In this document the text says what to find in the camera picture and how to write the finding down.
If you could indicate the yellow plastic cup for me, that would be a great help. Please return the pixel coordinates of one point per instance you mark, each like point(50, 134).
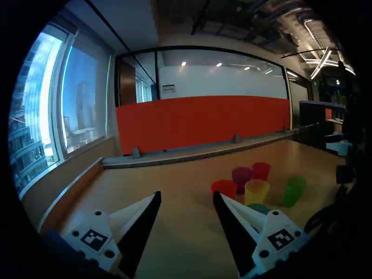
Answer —
point(255, 191)

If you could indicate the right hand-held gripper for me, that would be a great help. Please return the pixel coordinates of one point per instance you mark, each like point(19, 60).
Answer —
point(346, 174)

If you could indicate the green plastic cup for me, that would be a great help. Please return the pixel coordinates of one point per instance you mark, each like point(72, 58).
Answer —
point(294, 191)

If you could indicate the teal plastic cup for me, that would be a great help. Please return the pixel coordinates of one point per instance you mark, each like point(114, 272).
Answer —
point(258, 208)

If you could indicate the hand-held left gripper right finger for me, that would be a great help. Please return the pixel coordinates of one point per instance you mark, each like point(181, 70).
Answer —
point(274, 225)

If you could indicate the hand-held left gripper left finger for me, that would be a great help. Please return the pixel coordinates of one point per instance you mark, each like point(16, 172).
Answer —
point(98, 225)

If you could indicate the purple plastic cup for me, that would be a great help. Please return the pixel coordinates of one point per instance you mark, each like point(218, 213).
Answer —
point(241, 178)

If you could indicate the pink plastic cup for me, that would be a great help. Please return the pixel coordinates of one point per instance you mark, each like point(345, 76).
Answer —
point(261, 171)

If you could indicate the red desk screen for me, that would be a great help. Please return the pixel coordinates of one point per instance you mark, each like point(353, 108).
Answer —
point(203, 122)

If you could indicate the red plastic cup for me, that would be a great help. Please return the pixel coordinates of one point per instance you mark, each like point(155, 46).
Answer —
point(225, 187)

